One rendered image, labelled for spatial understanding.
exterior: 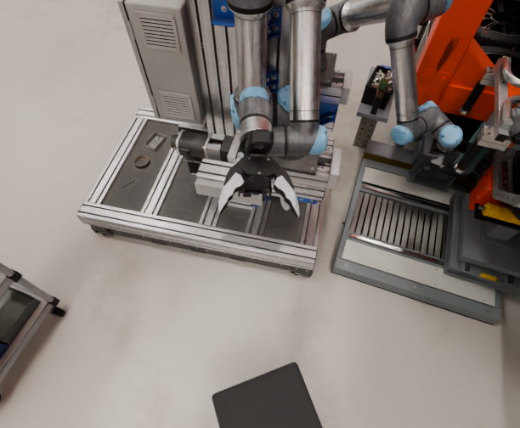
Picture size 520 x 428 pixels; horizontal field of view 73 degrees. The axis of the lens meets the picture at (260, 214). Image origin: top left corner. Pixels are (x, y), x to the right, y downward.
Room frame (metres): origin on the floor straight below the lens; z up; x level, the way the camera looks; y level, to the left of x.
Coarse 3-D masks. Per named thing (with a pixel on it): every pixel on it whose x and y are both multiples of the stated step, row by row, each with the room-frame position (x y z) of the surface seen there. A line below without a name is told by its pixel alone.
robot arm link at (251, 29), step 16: (240, 0) 0.86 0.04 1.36; (256, 0) 0.86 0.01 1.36; (272, 0) 0.89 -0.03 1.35; (240, 16) 0.87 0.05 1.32; (256, 16) 0.86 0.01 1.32; (240, 32) 0.88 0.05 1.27; (256, 32) 0.87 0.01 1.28; (240, 48) 0.88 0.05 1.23; (256, 48) 0.87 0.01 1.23; (240, 64) 0.88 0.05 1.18; (256, 64) 0.87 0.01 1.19; (240, 80) 0.88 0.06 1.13; (256, 80) 0.87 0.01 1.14; (272, 112) 0.87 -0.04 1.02
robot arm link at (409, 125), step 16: (400, 0) 1.10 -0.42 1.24; (416, 0) 1.09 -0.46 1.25; (400, 16) 1.06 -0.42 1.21; (416, 16) 1.06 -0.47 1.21; (400, 32) 1.04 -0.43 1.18; (416, 32) 1.05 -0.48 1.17; (400, 48) 1.03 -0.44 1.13; (400, 64) 1.01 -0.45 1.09; (400, 80) 0.99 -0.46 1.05; (416, 80) 1.00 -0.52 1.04; (400, 96) 0.97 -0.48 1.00; (416, 96) 0.97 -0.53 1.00; (400, 112) 0.95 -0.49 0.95; (416, 112) 0.94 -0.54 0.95; (400, 128) 0.91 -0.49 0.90; (416, 128) 0.92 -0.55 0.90; (400, 144) 0.89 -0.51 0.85
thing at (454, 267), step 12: (456, 192) 1.17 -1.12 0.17; (456, 204) 1.10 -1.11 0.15; (456, 216) 1.02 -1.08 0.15; (456, 228) 0.94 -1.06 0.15; (456, 240) 0.87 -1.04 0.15; (456, 252) 0.80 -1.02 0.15; (444, 264) 0.75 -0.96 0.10; (456, 264) 0.73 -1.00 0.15; (468, 264) 0.72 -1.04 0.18; (456, 276) 0.68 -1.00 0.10; (468, 276) 0.67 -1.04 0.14; (480, 276) 0.66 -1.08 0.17; (492, 276) 0.65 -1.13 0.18; (504, 276) 0.66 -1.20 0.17; (492, 288) 0.62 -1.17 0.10; (504, 288) 0.61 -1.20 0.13; (516, 288) 0.60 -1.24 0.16
